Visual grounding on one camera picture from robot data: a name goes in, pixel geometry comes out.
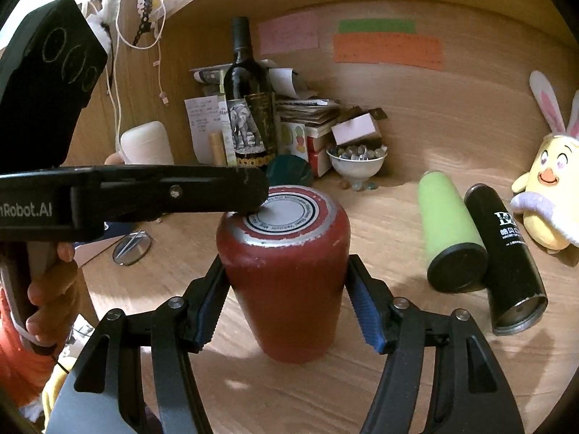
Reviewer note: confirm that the dark green hexagonal cup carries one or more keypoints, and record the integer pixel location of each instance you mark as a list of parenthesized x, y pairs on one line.
[(289, 169)]

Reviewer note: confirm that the small round mirror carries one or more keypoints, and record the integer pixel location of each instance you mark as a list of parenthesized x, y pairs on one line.
[(132, 248)]

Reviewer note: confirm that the stack of books and papers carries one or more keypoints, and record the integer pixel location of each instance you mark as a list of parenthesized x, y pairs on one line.
[(304, 121)]

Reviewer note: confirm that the red thermos cup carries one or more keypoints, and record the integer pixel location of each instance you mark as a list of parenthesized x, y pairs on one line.
[(287, 266)]

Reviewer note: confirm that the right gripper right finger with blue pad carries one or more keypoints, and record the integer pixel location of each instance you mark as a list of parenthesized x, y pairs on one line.
[(469, 392)]

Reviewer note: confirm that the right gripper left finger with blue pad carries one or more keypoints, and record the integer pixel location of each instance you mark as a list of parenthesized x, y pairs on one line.
[(134, 374)]

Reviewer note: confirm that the pink sticky note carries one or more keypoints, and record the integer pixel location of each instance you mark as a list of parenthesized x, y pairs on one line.
[(297, 31)]

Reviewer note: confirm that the yellow cylindrical stick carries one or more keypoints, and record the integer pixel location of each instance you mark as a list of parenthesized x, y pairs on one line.
[(218, 148)]

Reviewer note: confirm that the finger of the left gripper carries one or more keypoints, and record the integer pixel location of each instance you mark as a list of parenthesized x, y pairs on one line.
[(144, 193)]

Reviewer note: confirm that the orange sticky note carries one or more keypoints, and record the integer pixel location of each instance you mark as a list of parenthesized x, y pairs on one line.
[(408, 49)]

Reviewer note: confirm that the green sticky note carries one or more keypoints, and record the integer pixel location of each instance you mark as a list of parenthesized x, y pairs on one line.
[(376, 25)]

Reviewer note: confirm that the white fluffy pompom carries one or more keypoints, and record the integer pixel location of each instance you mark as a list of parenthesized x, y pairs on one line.
[(98, 28)]

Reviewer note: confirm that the dark wine bottle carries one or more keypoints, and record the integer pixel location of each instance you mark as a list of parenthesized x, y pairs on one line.
[(250, 103)]

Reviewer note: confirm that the left hand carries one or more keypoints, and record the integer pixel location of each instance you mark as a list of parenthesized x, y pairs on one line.
[(56, 295)]

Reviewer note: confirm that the pink mug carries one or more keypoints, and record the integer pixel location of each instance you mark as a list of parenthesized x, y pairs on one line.
[(146, 144)]

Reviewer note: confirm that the white paper note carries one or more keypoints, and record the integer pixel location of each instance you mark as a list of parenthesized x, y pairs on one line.
[(204, 117)]

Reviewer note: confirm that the green thermos cup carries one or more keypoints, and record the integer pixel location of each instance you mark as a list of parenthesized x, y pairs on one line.
[(455, 253)]

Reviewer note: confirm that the black thermos cup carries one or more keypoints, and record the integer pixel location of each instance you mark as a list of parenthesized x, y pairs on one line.
[(516, 293)]

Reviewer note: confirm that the white bowl with pebbles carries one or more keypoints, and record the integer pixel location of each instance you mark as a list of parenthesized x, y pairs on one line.
[(357, 164)]

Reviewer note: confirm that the yellow chick plush toy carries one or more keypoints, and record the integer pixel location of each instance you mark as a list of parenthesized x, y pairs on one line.
[(546, 196)]

